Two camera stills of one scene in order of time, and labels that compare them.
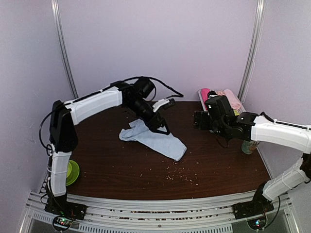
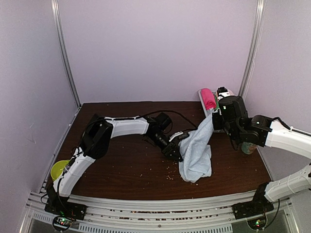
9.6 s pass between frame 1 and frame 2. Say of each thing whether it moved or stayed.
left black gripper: moved
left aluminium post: stayed
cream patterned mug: stayed
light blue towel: moved
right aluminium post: stayed
